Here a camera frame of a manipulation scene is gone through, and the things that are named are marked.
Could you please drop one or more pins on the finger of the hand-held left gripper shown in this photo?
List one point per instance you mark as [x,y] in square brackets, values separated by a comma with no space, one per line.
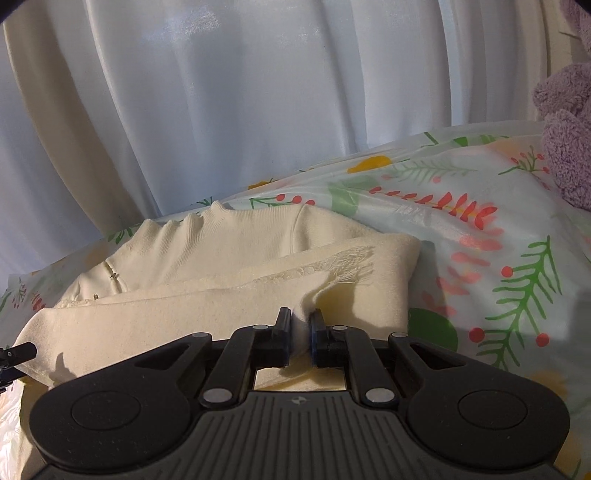
[18,352]
[8,376]

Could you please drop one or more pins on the purple plush toy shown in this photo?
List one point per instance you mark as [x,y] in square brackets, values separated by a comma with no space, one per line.
[570,129]

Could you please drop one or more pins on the cream knit sweater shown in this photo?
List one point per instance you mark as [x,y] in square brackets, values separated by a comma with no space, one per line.
[221,258]

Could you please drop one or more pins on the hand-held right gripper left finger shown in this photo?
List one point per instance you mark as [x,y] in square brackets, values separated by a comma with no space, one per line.
[285,337]

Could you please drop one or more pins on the cream curtain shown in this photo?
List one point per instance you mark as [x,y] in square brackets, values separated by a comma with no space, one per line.
[55,120]

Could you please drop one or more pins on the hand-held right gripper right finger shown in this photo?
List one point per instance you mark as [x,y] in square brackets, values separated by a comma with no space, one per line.
[316,337]

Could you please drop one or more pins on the floral bed sheet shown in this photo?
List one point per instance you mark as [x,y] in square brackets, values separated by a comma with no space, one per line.
[485,258]

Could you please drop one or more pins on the white sheer curtain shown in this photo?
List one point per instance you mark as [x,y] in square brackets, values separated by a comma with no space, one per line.
[258,83]

